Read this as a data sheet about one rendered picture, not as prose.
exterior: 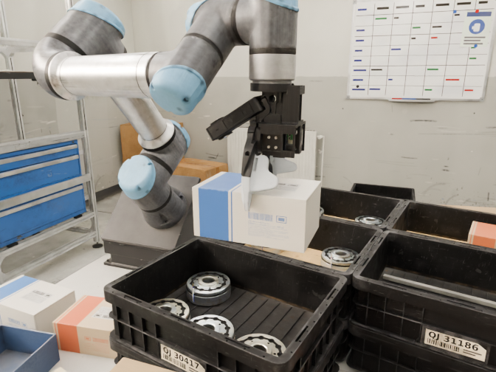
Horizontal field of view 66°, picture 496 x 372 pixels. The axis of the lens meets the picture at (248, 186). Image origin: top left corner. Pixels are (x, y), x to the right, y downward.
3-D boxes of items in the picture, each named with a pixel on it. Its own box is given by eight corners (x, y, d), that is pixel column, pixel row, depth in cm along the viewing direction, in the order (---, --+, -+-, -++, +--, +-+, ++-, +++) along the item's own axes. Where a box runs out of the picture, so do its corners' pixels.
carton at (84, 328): (142, 327, 99) (139, 302, 97) (117, 359, 88) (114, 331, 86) (87, 319, 102) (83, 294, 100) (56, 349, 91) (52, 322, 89)
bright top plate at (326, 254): (314, 257, 103) (314, 255, 103) (332, 245, 110) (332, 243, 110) (350, 269, 97) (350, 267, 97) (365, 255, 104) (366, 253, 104)
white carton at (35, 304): (-16, 327, 99) (-22, 296, 97) (26, 302, 110) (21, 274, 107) (39, 348, 92) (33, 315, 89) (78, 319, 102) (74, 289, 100)
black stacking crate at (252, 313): (106, 340, 78) (100, 290, 74) (198, 277, 102) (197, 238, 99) (281, 432, 58) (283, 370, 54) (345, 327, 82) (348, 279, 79)
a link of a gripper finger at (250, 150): (247, 173, 59) (258, 122, 62) (238, 173, 60) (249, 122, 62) (255, 184, 63) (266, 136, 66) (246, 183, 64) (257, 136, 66)
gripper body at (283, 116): (293, 162, 60) (296, 83, 57) (242, 158, 63) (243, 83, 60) (304, 153, 67) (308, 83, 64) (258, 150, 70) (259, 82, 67)
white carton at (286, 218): (193, 235, 68) (192, 187, 66) (222, 213, 79) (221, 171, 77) (304, 253, 61) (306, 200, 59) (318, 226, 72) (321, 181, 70)
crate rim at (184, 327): (100, 299, 75) (99, 288, 74) (197, 243, 99) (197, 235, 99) (283, 381, 55) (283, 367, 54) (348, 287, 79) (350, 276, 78)
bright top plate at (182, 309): (128, 319, 77) (128, 317, 76) (162, 295, 85) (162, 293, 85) (167, 336, 72) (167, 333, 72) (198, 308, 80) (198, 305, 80)
